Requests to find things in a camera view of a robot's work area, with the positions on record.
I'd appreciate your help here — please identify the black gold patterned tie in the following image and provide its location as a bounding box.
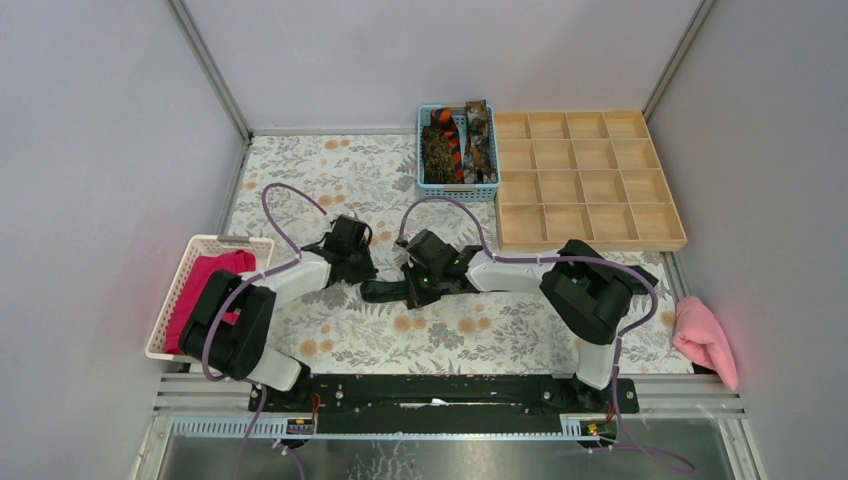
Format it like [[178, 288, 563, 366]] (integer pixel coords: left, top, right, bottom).
[[421, 126, 463, 184]]

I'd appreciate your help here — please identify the pink cloth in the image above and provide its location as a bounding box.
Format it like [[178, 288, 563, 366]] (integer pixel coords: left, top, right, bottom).
[[672, 296, 739, 390]]

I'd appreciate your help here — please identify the white plastic basket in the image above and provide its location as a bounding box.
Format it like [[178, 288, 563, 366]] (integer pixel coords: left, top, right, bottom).
[[145, 234, 275, 362]]

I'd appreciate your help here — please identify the light blue plastic basket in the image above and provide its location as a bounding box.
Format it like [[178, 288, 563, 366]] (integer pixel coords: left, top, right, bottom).
[[416, 100, 502, 202]]

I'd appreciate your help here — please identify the orange grey floral tie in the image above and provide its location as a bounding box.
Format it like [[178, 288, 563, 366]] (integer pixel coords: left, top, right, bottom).
[[464, 100, 497, 184]]

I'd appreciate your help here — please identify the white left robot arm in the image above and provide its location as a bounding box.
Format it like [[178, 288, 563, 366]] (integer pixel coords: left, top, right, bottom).
[[178, 215, 377, 411]]

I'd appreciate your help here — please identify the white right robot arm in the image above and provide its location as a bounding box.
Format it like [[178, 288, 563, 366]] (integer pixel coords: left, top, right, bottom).
[[399, 230, 658, 412]]

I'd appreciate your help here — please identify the dark green leaf tie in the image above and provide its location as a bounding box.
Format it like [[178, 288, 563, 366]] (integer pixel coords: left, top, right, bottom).
[[359, 280, 409, 304]]

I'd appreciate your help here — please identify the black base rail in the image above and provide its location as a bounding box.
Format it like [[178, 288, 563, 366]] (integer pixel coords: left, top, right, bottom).
[[248, 374, 640, 435]]

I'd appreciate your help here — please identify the red cloth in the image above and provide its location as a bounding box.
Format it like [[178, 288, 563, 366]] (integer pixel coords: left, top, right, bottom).
[[164, 250, 256, 355]]

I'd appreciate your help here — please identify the orange black striped tie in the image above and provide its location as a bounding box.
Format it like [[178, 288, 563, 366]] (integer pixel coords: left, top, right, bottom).
[[429, 108, 464, 183]]

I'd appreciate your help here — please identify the wooden compartment tray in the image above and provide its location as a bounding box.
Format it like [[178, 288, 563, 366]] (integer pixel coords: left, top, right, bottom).
[[494, 110, 687, 252]]

